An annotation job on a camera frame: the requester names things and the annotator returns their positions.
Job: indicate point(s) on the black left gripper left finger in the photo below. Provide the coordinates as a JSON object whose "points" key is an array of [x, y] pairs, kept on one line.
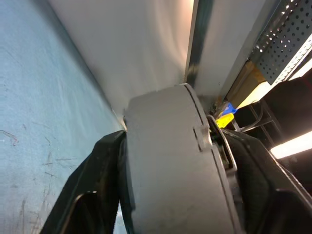
{"points": [[92, 185]]}

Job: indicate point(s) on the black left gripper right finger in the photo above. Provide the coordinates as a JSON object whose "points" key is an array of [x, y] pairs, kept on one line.
{"points": [[263, 190]]}

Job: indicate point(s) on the grey motor housing copper windings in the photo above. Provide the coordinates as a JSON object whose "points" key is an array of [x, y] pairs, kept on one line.
{"points": [[170, 158]]}

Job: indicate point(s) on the white light strip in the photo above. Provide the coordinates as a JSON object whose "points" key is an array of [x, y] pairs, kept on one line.
{"points": [[292, 146]]}

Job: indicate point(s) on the yellow plastic object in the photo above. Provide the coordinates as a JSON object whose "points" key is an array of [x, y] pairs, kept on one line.
{"points": [[225, 120]]}

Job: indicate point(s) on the blue plastic object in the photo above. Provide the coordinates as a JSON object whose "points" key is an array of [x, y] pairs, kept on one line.
{"points": [[230, 107]]}

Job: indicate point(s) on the blue table cover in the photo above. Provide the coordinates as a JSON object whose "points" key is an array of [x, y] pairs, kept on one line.
{"points": [[36, 97]]}

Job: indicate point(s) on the white backdrop sheet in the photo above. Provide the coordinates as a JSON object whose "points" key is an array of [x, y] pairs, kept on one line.
{"points": [[134, 48]]}

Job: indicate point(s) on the grey perforated metal shelf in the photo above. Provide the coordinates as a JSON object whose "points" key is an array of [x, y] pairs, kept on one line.
{"points": [[282, 44]]}

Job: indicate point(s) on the grey metal post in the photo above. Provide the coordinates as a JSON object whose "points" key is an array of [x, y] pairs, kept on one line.
{"points": [[196, 41]]}

